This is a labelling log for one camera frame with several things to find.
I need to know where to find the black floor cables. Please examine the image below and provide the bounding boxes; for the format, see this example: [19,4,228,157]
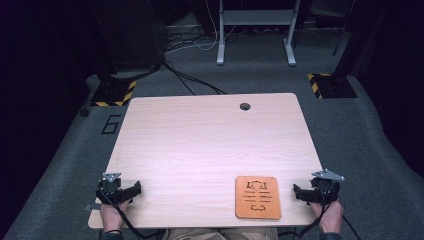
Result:
[161,56,228,96]

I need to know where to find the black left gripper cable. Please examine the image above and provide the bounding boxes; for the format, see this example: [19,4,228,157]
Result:
[97,189,158,240]

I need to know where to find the person's right hand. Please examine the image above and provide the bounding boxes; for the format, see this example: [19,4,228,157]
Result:
[309,199,345,234]

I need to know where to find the brown wooden board with cutouts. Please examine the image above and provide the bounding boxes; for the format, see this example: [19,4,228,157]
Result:
[234,175,282,221]

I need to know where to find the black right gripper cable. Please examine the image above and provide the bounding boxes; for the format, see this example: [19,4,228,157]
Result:
[279,181,363,240]

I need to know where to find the person's left hand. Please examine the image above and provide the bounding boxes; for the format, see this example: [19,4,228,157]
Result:
[99,199,131,233]

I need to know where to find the white metal stand frame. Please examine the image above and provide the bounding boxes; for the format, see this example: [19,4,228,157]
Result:
[215,0,303,67]

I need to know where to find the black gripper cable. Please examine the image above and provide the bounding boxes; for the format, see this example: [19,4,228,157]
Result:
[279,181,363,240]
[97,189,158,240]

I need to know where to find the white floor cables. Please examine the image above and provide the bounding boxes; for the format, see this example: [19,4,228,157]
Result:
[164,0,238,55]

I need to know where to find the black metal stand post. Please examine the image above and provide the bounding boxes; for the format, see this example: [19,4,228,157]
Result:
[331,0,381,78]

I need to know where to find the dark cabinet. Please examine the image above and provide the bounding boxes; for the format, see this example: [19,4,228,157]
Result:
[87,0,169,79]

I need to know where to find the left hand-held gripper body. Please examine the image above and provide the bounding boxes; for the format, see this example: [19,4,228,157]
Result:
[95,172,126,205]

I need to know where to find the black hazard-striped stand base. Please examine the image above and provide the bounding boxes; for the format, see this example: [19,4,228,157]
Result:
[90,74,138,108]
[306,72,359,100]

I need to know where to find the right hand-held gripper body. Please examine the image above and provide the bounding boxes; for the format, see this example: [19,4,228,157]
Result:
[309,168,346,205]

